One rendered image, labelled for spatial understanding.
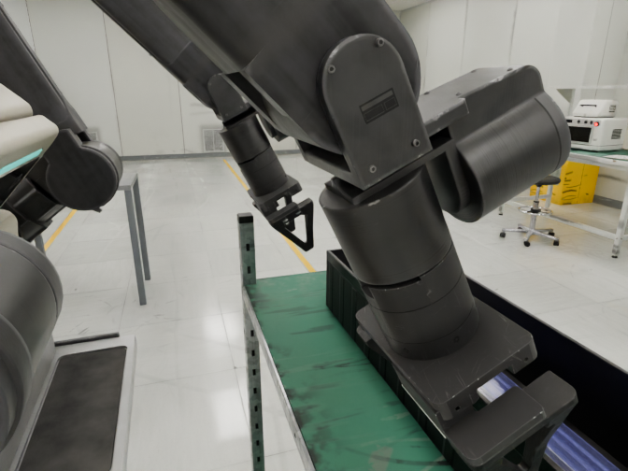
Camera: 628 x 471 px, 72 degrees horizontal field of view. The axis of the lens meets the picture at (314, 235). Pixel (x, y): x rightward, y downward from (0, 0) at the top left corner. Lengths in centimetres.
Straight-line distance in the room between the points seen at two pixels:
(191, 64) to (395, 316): 44
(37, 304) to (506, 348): 23
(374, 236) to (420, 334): 7
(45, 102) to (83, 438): 37
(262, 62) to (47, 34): 961
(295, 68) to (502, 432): 19
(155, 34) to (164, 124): 895
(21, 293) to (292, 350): 53
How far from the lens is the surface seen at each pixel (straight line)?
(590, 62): 609
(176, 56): 60
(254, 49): 17
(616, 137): 495
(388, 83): 18
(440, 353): 26
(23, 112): 48
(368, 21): 19
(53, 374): 59
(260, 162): 62
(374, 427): 58
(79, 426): 50
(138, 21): 61
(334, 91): 17
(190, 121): 954
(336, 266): 75
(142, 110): 954
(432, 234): 22
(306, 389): 63
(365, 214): 20
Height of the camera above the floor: 134
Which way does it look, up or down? 18 degrees down
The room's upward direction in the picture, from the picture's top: straight up
